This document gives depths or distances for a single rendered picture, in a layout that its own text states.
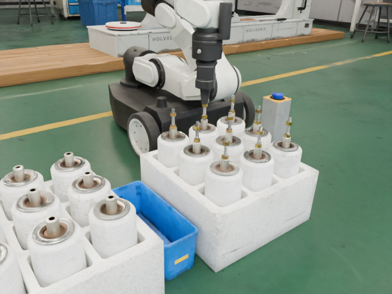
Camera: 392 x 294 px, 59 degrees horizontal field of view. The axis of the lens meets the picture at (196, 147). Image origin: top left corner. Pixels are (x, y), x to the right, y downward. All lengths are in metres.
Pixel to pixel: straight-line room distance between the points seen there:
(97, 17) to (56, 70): 2.76
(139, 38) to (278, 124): 2.00
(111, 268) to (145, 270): 0.09
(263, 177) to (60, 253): 0.53
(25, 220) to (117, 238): 0.19
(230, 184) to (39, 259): 0.44
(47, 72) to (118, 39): 0.63
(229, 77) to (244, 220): 0.63
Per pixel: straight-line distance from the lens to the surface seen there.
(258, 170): 0.93
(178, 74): 1.51
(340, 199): 1.33
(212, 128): 1.12
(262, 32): 4.03
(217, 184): 0.86
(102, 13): 5.44
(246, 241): 0.98
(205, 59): 1.01
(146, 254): 0.76
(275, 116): 1.24
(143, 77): 1.67
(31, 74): 2.69
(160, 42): 3.16
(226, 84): 1.35
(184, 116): 1.42
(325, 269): 1.04
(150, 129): 1.33
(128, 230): 0.74
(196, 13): 0.99
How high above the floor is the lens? 0.69
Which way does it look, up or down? 26 degrees down
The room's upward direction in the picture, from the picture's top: 2 degrees clockwise
